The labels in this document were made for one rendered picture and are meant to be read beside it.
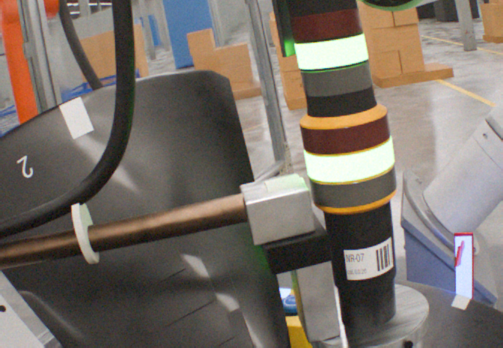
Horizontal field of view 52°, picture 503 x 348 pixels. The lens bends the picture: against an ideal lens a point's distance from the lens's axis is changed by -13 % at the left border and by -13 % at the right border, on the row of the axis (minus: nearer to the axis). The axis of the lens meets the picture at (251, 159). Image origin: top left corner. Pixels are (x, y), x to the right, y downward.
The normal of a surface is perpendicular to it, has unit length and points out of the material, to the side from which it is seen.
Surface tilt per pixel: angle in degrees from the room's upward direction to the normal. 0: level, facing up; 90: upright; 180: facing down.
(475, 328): 19
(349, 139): 90
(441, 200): 62
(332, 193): 90
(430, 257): 90
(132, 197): 47
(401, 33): 90
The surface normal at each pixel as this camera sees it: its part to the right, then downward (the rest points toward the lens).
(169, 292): -0.05, -0.42
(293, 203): 0.12, 0.24
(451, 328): 0.08, -0.96
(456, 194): -0.59, -0.02
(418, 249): -0.26, 0.30
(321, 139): -0.65, 0.32
